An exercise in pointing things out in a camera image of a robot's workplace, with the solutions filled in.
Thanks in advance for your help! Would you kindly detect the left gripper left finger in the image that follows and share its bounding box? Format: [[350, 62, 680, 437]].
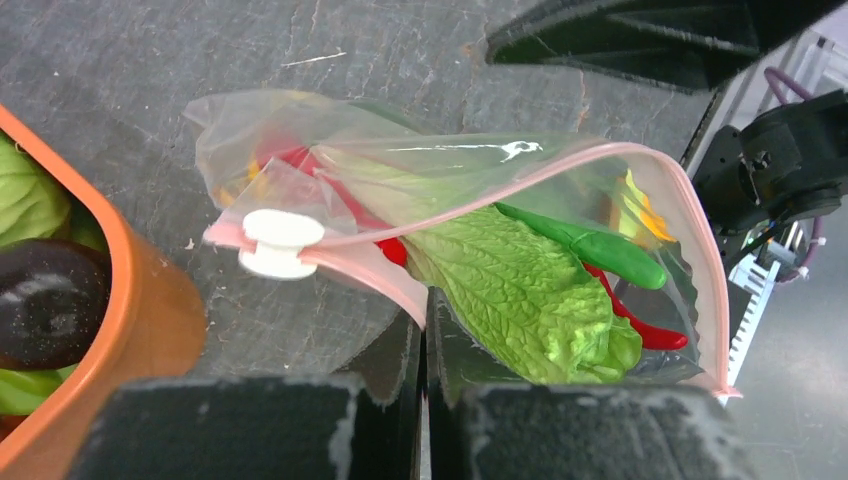
[[68, 313, 422, 479]]

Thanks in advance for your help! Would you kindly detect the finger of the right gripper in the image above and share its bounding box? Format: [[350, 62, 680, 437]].
[[486, 0, 843, 93]]

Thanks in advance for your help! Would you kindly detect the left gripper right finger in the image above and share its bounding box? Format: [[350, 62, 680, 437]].
[[426, 291, 757, 479]]

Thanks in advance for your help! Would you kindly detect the green napa cabbage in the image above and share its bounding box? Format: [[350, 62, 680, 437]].
[[315, 146, 643, 383]]

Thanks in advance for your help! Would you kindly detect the yellow banana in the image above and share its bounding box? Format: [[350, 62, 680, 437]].
[[610, 170, 677, 249]]

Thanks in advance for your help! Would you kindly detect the clear zip top bag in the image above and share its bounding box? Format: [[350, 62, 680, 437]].
[[184, 89, 736, 397]]

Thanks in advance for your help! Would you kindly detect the green zucchini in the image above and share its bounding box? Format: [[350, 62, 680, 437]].
[[494, 202, 667, 290]]

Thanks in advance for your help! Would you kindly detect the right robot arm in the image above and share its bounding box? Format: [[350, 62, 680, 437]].
[[486, 1, 847, 234]]

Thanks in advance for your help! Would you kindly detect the orange plastic basket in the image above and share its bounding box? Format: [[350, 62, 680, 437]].
[[1, 109, 207, 479]]

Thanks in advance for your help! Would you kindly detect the dark eggplant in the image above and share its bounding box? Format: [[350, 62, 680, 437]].
[[1, 238, 112, 371]]

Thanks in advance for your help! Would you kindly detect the round green cabbage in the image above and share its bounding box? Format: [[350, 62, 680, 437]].
[[1, 133, 71, 246]]

